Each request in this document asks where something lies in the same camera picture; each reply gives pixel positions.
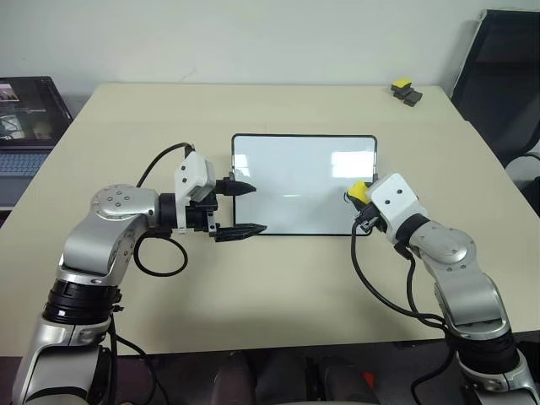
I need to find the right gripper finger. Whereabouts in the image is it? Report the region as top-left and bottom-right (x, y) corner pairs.
(348, 197), (373, 216)

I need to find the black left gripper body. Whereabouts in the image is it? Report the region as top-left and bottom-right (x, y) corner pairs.
(186, 192), (222, 236)

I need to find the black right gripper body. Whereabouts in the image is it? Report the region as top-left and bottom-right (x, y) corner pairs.
(353, 203), (387, 235)

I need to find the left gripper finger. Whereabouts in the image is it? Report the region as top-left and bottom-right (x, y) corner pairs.
(213, 223), (268, 245)
(214, 177), (257, 197)

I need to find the large yellow whiteboard eraser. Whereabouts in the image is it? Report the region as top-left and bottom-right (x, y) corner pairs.
(343, 180), (375, 210)

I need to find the black-framed tabletop whiteboard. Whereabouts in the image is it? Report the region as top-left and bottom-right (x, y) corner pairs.
(227, 133), (379, 237)

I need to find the white rounded chair part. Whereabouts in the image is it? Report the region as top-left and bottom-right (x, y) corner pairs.
(505, 148), (540, 193)

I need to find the dark rounded shape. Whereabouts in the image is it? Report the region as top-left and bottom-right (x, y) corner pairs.
(305, 356), (379, 405)

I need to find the black office chair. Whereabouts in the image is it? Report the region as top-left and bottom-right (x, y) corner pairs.
(450, 8), (540, 168)

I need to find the open grey laptop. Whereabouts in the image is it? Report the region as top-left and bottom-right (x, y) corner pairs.
(0, 76), (73, 208)

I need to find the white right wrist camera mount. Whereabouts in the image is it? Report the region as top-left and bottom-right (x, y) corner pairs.
(364, 171), (429, 245)

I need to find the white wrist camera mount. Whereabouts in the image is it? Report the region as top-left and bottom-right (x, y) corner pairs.
(364, 171), (429, 245)
(174, 151), (217, 235)

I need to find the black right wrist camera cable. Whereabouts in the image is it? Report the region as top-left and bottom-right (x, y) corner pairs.
(349, 217), (448, 328)

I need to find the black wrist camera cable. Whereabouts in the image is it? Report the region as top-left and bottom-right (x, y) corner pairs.
(349, 217), (448, 328)
(135, 142), (196, 187)

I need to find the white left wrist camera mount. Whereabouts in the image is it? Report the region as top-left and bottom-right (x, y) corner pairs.
(174, 151), (217, 235)

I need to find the black left wrist camera cable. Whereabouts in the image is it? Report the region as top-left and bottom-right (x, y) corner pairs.
(135, 142), (196, 187)

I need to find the black left gripper loop cable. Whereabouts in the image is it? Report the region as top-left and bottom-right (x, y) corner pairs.
(133, 232), (189, 278)

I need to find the black right gripper thin cable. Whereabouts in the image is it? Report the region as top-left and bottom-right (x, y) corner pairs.
(396, 244), (427, 320)

